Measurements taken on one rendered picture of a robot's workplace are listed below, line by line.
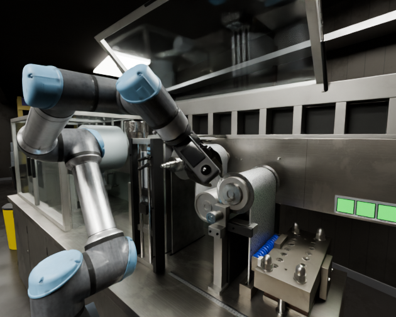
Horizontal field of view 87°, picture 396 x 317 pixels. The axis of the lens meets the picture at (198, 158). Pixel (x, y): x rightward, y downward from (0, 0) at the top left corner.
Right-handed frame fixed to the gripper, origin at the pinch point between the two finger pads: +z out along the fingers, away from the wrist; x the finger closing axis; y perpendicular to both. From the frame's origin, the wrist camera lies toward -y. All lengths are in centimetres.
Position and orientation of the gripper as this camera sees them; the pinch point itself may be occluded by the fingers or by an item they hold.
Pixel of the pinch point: (215, 180)
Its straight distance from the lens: 60.6
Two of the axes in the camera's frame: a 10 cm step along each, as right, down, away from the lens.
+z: 4.8, 5.9, 6.5
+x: -7.8, 6.3, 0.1
